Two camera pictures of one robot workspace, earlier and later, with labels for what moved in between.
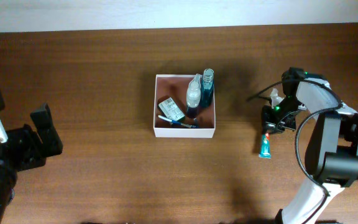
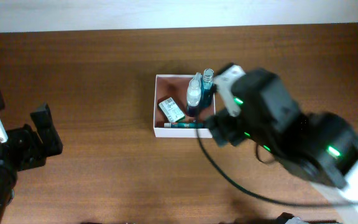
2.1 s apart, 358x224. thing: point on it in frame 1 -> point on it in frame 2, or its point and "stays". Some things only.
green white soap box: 169,108 stays
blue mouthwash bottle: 207,92 stays
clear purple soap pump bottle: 194,97 stays
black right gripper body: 283,116 -> 235,132
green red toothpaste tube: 265,151 -> 183,125
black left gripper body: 25,150 stays
